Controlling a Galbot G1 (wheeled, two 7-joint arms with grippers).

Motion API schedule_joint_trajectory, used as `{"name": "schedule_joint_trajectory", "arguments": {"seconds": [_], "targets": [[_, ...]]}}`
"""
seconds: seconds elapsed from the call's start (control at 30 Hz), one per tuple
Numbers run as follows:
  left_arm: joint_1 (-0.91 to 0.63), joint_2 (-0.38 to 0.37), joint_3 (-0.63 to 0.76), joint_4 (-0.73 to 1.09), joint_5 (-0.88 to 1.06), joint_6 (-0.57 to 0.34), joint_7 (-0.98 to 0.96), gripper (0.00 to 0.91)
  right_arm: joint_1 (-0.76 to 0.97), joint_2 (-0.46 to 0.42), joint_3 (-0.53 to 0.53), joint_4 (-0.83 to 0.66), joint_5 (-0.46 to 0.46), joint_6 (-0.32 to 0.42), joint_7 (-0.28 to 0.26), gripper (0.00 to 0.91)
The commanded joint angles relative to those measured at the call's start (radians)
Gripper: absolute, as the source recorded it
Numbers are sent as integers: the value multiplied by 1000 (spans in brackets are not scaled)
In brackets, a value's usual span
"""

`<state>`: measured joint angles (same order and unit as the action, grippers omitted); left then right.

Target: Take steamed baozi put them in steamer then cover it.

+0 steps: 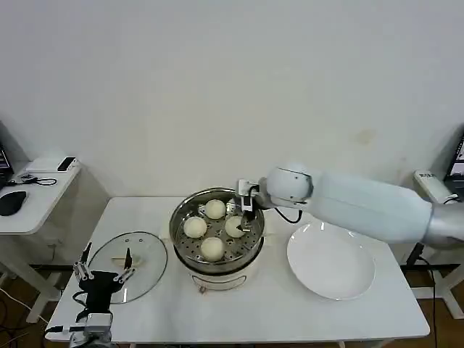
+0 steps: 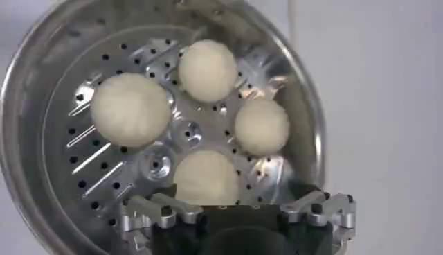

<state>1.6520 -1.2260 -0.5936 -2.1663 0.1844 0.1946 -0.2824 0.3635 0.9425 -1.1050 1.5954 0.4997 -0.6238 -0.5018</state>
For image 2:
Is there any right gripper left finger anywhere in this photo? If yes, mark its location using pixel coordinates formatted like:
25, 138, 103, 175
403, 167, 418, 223
119, 193, 204, 234

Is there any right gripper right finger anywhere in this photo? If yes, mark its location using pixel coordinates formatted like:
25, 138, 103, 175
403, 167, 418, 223
279, 192, 357, 230

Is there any white steamed bun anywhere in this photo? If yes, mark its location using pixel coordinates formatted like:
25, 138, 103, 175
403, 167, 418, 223
172, 149, 242, 206
234, 98, 291, 156
89, 71, 172, 148
178, 39, 239, 103

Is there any perforated steel steamer basket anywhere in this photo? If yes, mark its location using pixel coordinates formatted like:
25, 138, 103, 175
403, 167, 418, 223
0, 0, 328, 255

